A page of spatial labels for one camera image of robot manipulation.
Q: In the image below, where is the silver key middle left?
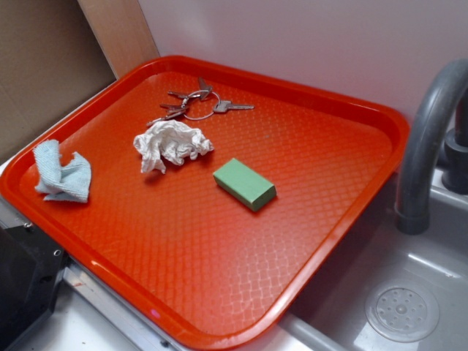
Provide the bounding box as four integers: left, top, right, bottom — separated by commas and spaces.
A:
159, 104, 189, 113

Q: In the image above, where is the orange plastic tray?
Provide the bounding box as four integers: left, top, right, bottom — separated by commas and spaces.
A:
1, 56, 409, 350

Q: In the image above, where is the grey curved faucet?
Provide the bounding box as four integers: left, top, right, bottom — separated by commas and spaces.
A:
395, 58, 467, 235

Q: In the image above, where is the silver key on right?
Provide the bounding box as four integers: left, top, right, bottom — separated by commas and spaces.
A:
213, 100, 254, 114

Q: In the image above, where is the silver key lower left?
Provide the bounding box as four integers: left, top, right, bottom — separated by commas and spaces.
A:
146, 110, 186, 127

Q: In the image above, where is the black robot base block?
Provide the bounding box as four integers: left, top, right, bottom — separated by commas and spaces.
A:
1, 226, 67, 350

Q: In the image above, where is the light blue cloth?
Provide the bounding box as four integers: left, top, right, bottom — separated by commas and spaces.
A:
33, 140, 91, 203

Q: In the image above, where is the green rectangular block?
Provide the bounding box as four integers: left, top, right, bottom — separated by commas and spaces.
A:
213, 158, 277, 212

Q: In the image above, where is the brown cardboard panel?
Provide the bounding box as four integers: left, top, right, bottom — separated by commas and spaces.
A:
1, 1, 115, 162

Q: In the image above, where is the silver key upper left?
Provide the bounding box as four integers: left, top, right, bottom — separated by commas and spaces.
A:
168, 90, 205, 99

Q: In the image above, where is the silver key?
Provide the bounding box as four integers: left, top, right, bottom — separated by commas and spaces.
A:
159, 104, 189, 113
213, 100, 254, 114
198, 77, 213, 92
146, 110, 186, 127
168, 90, 205, 99

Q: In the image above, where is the round sink drain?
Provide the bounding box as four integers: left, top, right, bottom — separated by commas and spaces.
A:
365, 279, 439, 343

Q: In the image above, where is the grey toy sink basin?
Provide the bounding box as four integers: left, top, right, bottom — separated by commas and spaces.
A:
284, 171, 468, 351

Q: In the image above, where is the black faucet knob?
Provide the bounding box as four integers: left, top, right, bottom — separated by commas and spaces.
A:
442, 91, 467, 195

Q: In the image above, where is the silver key ring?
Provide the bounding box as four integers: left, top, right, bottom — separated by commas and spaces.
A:
183, 90, 223, 121

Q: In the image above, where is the light wooden board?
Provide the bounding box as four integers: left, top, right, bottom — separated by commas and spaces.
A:
78, 0, 159, 79

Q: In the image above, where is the silver key at top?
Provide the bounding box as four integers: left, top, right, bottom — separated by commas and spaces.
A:
198, 77, 213, 92

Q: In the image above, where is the crumpled white cloth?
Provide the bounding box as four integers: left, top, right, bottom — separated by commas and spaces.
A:
133, 121, 214, 174

